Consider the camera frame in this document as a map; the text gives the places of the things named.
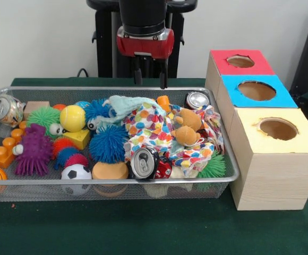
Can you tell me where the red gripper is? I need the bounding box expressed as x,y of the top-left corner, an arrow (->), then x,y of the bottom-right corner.
116,28 -> 175,90

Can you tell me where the mint green knitted cloth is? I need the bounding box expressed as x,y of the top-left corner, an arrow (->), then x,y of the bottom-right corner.
97,95 -> 157,131

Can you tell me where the brown teddy bear plush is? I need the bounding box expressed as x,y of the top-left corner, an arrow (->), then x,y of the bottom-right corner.
170,108 -> 204,147

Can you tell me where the purple spiky toy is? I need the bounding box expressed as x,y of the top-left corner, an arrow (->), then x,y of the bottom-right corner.
14,123 -> 54,176

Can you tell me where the shallow metal mesh bin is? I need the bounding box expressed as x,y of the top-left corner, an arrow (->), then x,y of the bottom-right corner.
0,86 -> 241,202

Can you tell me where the wooden box with three holes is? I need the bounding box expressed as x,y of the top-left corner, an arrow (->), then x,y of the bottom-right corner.
205,49 -> 308,211

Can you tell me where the colourful dotted cloth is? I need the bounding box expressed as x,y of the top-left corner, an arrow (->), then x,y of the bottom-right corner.
123,102 -> 225,177

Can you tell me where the blue spiky ball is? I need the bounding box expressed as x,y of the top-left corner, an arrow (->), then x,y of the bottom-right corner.
89,124 -> 130,163

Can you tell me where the yellow tennis ball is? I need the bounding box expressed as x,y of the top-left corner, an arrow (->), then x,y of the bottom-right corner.
59,105 -> 87,133

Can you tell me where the silver drink can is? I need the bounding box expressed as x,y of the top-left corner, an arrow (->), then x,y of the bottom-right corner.
130,147 -> 160,180

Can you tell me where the orange foam cylinder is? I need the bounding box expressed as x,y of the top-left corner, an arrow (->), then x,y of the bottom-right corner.
91,161 -> 130,180

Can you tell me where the green spiky ball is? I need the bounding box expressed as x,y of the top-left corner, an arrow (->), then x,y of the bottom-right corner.
26,106 -> 64,139

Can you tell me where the small soccer ball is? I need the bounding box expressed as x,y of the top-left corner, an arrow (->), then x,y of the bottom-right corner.
61,164 -> 92,181

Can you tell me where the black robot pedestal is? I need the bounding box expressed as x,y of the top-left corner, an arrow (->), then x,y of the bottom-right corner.
85,0 -> 199,79

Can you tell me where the black cable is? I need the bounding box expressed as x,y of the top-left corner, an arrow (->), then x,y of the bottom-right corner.
76,67 -> 91,78

